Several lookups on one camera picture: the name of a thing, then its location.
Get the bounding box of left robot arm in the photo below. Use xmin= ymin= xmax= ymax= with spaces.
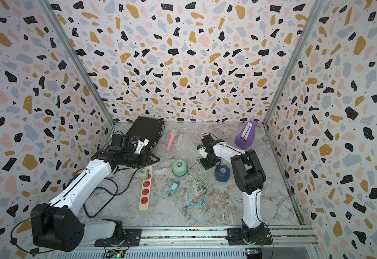
xmin=31 ymin=133 xmax=162 ymax=252

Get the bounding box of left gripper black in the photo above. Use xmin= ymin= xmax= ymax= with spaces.
xmin=121 ymin=150 xmax=160 ymax=168

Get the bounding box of teal USB charger plug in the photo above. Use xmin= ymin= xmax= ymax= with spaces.
xmin=170 ymin=181 xmax=179 ymax=195

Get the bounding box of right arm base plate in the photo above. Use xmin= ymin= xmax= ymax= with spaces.
xmin=225 ymin=227 xmax=272 ymax=246

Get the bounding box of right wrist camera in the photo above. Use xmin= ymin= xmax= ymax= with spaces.
xmin=197 ymin=145 xmax=208 ymax=159

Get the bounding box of aluminium front rail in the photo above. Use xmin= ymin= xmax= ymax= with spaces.
xmin=46 ymin=225 xmax=323 ymax=259

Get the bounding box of beige red power strip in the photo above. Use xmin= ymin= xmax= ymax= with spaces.
xmin=139 ymin=166 xmax=153 ymax=212

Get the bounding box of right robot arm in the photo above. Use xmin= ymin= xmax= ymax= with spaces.
xmin=197 ymin=134 xmax=266 ymax=243

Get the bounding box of pink toy microphone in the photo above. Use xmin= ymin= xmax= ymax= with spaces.
xmin=166 ymin=128 xmax=178 ymax=152

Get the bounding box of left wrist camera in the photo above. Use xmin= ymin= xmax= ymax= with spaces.
xmin=132 ymin=136 xmax=149 ymax=154

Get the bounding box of purple metronome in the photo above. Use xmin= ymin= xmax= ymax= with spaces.
xmin=235 ymin=121 xmax=256 ymax=150

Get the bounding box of black power strip cord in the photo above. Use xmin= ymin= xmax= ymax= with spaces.
xmin=67 ymin=164 xmax=144 ymax=219

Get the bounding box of green USB charger plug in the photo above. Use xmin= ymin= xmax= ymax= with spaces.
xmin=141 ymin=169 xmax=149 ymax=180

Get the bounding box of black hard case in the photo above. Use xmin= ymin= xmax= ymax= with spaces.
xmin=126 ymin=117 xmax=165 ymax=151

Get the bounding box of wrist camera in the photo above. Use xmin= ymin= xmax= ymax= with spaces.
xmin=132 ymin=136 xmax=149 ymax=154
xmin=197 ymin=145 xmax=208 ymax=159

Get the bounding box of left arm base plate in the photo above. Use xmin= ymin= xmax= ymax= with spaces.
xmin=94 ymin=228 xmax=142 ymax=249

